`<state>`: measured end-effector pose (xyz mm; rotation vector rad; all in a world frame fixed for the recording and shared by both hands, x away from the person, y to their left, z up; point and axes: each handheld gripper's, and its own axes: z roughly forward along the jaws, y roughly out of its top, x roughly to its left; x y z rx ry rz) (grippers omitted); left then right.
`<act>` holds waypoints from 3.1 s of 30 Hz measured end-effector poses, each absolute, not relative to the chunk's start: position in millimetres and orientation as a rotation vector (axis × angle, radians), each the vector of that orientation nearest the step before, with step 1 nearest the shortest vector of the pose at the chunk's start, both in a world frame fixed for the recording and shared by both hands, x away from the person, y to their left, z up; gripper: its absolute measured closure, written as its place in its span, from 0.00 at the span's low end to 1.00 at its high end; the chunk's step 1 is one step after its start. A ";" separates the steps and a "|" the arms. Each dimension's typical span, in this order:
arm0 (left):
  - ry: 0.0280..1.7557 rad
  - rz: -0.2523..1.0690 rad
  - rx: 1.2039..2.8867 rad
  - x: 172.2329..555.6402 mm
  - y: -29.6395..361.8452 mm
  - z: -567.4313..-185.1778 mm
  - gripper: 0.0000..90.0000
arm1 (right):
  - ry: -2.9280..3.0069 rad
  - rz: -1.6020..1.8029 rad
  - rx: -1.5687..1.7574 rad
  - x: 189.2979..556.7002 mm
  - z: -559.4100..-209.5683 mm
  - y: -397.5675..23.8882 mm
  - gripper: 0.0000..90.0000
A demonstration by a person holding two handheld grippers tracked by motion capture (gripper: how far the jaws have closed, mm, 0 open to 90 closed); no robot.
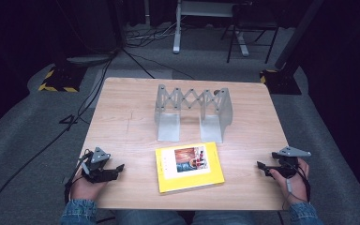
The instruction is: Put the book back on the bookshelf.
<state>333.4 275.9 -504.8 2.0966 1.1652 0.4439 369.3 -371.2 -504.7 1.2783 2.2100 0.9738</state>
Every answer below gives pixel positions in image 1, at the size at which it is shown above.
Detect white desk frame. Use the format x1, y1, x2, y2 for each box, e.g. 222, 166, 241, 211
172, 0, 250, 58

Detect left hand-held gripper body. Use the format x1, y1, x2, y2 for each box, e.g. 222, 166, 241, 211
81, 146, 120, 184

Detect black folding chair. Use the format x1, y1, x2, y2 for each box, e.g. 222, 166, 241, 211
219, 3, 280, 65

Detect black yellow striped stand base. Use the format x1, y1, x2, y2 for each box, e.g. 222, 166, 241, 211
259, 68, 303, 96
37, 64, 88, 93

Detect yellow book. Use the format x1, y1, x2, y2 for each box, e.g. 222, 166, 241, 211
155, 142, 226, 195

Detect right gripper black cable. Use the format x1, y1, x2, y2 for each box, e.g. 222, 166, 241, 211
281, 165, 312, 211

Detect bundle of floor cables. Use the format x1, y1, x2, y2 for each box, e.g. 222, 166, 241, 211
125, 22, 182, 49

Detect person's right hand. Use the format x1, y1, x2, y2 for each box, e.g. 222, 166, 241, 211
268, 157, 310, 205

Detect person's left hand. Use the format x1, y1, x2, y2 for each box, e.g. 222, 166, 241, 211
69, 174, 108, 202

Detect black floor cable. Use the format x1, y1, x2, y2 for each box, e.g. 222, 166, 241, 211
0, 55, 115, 225

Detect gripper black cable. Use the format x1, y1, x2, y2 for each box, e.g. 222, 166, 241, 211
281, 165, 312, 211
63, 149, 92, 205

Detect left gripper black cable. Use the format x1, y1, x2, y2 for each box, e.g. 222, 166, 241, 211
63, 149, 92, 205

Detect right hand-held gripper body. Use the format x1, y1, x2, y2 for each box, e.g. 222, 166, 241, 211
264, 145, 312, 178

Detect grey expandable metal book rack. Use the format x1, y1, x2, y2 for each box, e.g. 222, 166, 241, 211
154, 83, 234, 144

